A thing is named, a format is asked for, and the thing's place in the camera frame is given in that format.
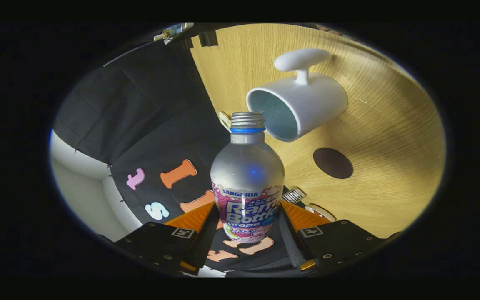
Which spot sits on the metal stand with antenna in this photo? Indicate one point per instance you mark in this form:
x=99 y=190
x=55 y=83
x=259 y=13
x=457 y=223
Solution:
x=173 y=31

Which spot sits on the wooden table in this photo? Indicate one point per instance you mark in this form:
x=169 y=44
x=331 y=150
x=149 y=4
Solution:
x=390 y=146

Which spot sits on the black table clamp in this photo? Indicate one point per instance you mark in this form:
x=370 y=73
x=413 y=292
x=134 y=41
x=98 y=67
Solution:
x=187 y=43
x=208 y=38

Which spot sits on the silver juice bottle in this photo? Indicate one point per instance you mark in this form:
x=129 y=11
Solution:
x=246 y=171

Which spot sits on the black backdrop cloth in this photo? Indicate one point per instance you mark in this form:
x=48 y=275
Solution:
x=140 y=104

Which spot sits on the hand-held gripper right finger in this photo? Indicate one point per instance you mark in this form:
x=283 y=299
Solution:
x=292 y=241

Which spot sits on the metal utensil holder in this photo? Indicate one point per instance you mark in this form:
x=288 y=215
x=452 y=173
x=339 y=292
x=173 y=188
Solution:
x=294 y=196

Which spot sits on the dark round coaster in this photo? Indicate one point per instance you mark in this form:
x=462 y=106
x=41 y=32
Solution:
x=333 y=163

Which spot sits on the white cup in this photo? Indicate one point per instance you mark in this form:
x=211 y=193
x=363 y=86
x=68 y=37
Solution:
x=319 y=100

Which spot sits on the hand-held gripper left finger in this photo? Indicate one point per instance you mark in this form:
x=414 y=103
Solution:
x=206 y=241

